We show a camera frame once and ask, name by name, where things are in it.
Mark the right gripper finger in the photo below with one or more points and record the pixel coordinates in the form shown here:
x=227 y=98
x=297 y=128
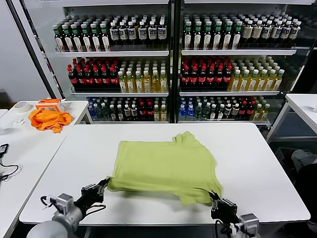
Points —
x=212 y=196
x=217 y=196

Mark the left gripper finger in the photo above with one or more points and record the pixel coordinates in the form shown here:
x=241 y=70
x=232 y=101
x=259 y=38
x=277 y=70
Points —
x=104 y=188
x=104 y=182

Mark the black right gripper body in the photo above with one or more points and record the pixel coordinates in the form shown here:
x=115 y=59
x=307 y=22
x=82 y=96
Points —
x=224 y=210

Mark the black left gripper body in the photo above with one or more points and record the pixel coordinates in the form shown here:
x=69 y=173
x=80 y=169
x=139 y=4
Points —
x=90 y=197

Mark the light green t-shirt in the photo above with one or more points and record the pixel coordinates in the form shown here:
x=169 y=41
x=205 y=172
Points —
x=163 y=168

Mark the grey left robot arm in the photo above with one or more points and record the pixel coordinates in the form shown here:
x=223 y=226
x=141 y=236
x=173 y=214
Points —
x=49 y=228

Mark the white shelf board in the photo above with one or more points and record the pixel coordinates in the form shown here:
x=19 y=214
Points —
x=119 y=94
x=111 y=53
x=223 y=122
x=128 y=122
x=227 y=93
x=237 y=52

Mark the small dark bottle white cap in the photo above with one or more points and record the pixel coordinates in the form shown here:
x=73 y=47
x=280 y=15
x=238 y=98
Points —
x=112 y=114
x=213 y=113
x=120 y=114
x=220 y=112

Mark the green tinted bottle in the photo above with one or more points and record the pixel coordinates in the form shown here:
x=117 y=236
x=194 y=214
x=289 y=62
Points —
x=105 y=112
x=205 y=112
x=99 y=112
x=198 y=111

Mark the blue water bottle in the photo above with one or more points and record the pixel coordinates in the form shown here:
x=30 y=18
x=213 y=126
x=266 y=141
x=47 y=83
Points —
x=182 y=111
x=190 y=111
x=91 y=111

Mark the small dark bottle white label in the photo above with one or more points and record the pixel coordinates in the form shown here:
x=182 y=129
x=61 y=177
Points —
x=127 y=112
x=235 y=110
x=134 y=112
x=227 y=110

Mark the white side table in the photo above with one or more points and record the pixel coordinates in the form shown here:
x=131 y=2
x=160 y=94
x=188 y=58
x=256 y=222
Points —
x=302 y=104
x=29 y=148

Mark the small cola bottle red cap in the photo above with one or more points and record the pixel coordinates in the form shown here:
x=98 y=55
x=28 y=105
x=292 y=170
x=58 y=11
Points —
x=150 y=112
x=142 y=112
x=250 y=111
x=242 y=111

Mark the crumpled orange cloth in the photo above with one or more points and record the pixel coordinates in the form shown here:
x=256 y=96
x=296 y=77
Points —
x=47 y=120

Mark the black chair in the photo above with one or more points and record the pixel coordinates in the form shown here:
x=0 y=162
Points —
x=307 y=193

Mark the small yellow juice bottle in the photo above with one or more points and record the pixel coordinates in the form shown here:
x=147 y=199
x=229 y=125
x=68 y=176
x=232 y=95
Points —
x=163 y=114
x=156 y=114
x=264 y=114
x=257 y=114

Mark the orange and white box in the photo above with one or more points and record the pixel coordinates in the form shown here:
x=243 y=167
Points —
x=49 y=106

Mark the grey fabric bundle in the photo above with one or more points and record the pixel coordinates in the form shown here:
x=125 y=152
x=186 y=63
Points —
x=303 y=158

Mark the black power adapter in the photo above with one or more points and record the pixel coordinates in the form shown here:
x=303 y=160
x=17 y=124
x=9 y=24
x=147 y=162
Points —
x=3 y=148

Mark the small white plastic object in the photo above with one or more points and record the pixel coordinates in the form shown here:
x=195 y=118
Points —
x=18 y=122

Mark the beige masking tape roll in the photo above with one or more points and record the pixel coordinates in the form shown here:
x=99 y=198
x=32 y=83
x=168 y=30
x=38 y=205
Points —
x=24 y=109

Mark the dark tea bottle green cap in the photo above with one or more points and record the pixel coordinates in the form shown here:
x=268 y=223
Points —
x=95 y=39
x=76 y=39
x=236 y=37
x=86 y=39
x=105 y=39
x=197 y=37
x=59 y=39
x=67 y=39
x=217 y=37
x=227 y=37
x=207 y=37
x=187 y=37

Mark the black framed glass door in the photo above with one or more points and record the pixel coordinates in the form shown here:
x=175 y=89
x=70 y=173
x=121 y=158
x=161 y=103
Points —
x=307 y=29
x=44 y=49

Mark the dark bottle blue label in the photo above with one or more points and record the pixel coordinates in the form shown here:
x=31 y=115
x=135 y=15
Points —
x=142 y=33
x=266 y=32
x=294 y=32
x=132 y=33
x=284 y=32
x=123 y=33
x=275 y=32
x=152 y=33
x=114 y=33
x=162 y=33

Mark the dark bottle beige label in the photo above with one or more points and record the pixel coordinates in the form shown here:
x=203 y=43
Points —
x=247 y=32
x=256 y=32

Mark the white beverage display cabinet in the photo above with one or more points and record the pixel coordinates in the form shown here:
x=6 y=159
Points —
x=247 y=1
x=99 y=2

